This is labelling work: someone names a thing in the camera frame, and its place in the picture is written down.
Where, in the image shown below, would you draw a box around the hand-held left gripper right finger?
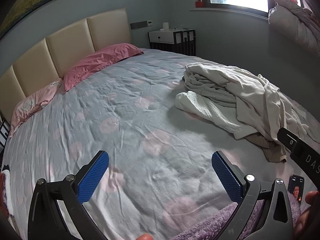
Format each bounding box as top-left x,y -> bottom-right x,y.
211,151 -> 298,240

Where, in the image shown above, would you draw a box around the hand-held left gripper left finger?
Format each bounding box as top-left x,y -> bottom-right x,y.
27,150 -> 110,240

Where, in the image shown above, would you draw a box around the white fleece garment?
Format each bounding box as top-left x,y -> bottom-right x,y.
184,62 -> 310,145

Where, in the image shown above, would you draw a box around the person's right hand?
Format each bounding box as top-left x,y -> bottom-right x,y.
294,191 -> 320,240

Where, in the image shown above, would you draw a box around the beige garment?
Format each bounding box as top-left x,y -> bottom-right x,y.
244,132 -> 288,163

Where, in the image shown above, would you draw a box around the black smartphone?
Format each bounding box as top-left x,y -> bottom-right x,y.
289,174 -> 306,203

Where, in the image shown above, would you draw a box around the purple fluffy blanket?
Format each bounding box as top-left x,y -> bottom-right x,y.
175,192 -> 313,240

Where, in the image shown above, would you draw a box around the white crinkled garment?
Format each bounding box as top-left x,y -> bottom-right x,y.
175,91 -> 253,140

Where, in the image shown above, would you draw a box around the bed with grey dotted sheet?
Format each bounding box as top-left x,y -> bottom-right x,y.
0,47 -> 320,240

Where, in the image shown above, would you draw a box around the grey pants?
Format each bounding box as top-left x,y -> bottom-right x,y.
182,74 -> 240,108

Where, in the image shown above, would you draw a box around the light pink pillow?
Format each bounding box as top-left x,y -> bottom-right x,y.
10,78 -> 64,137

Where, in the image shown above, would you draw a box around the white drawer nightstand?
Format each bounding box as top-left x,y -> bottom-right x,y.
0,120 -> 10,153

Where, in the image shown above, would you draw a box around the dark pink pillow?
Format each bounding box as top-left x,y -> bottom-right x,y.
62,43 -> 144,93

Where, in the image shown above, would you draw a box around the grey duvet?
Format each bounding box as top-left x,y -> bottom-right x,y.
268,0 -> 320,55

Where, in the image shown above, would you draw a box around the beige padded headboard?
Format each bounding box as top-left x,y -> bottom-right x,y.
0,8 -> 132,125

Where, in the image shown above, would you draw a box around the black and white nightstand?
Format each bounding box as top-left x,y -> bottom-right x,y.
148,29 -> 196,55

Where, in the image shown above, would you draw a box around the dark wall switch panel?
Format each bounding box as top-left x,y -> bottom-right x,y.
130,21 -> 148,30

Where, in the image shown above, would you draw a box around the framed wall painting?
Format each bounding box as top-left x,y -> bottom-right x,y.
0,0 -> 103,34

